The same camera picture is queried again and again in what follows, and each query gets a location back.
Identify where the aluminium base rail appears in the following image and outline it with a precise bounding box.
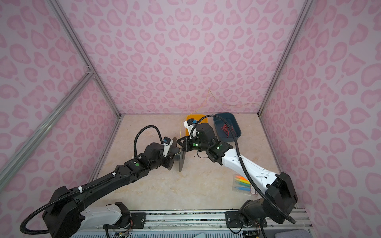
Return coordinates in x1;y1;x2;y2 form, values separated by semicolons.
73;209;317;238

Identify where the pack of coloured markers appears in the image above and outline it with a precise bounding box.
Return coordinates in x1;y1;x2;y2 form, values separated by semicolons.
232;174;258;196

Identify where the yellow plastic tray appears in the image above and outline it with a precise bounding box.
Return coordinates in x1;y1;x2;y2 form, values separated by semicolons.
184;114;204;138

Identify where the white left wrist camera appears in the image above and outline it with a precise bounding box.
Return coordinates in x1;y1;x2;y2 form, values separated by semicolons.
162;137;173;157

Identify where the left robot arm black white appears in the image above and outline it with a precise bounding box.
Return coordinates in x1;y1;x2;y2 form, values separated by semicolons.
43;142;182;238

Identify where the aluminium corner frame post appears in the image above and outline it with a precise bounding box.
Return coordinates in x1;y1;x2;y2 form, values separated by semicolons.
47;0;122;119

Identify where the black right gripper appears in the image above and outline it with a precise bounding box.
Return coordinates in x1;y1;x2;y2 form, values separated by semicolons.
176;135;210;152

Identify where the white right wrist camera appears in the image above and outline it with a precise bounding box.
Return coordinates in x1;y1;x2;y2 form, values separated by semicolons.
184;118;197;130

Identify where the diagonal aluminium frame bar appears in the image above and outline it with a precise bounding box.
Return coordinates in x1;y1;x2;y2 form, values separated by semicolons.
0;69;94;191

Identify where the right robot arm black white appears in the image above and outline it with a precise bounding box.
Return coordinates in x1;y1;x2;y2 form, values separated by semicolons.
178;119;298;227

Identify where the dark grey cable spool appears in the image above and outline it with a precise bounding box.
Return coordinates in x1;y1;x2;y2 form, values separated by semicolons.
168;147;186;172

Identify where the red thin cable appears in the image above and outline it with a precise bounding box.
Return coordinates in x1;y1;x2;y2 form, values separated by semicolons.
221;123;236;138

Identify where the teal plastic tray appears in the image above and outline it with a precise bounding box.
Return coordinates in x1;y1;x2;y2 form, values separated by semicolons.
213;112;242;142

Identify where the black corrugated cable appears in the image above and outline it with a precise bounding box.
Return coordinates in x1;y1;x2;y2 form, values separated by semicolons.
190;114;297;224
19;124;165;235

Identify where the black left corrugated cable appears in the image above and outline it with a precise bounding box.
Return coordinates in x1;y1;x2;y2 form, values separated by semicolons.
19;124;165;235

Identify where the right aluminium corner post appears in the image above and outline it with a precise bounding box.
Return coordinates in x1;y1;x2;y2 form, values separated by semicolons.
258;0;316;118

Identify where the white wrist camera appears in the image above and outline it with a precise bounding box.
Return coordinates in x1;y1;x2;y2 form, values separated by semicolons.
184;118;197;130
162;137;173;157

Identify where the black right corrugated cable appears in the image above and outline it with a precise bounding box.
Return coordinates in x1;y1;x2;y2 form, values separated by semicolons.
190;114;297;224

